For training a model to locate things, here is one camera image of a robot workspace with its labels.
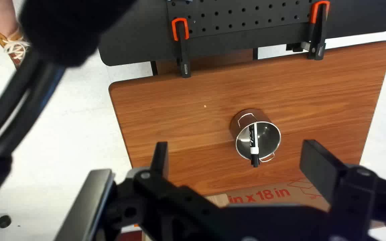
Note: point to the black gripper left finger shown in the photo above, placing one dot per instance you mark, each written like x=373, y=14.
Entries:
x=160, y=158

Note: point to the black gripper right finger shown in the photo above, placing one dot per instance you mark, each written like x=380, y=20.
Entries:
x=321, y=166

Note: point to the black and white marker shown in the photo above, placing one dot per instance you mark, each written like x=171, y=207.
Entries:
x=255, y=148

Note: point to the small steel pot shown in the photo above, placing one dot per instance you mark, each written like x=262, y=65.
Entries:
x=270, y=135

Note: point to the brown cardboard sheet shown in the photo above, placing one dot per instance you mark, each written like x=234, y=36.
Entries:
x=299, y=191

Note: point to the black perforated breadboard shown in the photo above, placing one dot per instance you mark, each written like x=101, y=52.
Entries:
x=216, y=26

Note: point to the left orange black clamp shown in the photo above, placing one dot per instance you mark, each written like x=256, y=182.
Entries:
x=180, y=32

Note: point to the orange black clamp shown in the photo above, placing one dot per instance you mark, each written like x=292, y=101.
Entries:
x=318, y=22
x=180, y=32

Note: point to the right orange black clamp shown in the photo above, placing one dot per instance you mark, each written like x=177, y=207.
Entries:
x=318, y=22

